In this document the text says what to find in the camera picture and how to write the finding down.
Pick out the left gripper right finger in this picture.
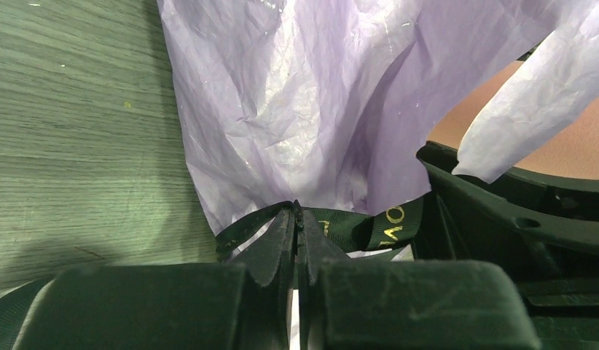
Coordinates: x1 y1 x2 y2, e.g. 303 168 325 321
296 210 541 349

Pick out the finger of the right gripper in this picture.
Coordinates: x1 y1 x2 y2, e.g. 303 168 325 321
412 142 599 349

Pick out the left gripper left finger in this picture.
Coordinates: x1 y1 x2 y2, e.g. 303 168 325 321
18 205 297 349

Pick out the black ribbon gold lettering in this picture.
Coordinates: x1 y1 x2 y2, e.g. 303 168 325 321
0 200 423 349

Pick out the purple flower bouquet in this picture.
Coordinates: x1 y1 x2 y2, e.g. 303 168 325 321
158 1 599 262

